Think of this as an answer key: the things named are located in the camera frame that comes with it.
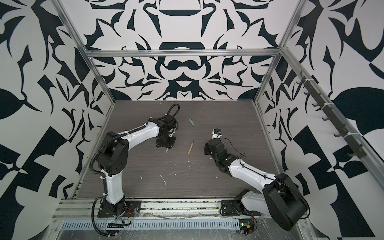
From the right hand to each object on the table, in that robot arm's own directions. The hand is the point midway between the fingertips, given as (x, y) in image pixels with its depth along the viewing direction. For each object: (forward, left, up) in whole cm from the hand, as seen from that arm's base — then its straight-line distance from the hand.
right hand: (208, 141), depth 87 cm
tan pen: (0, +11, -9) cm, 14 cm away
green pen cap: (+21, +10, -10) cm, 25 cm away
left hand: (+2, +22, -5) cm, 23 cm away
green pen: (-1, +25, -9) cm, 27 cm away
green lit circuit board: (-39, -15, -11) cm, 43 cm away
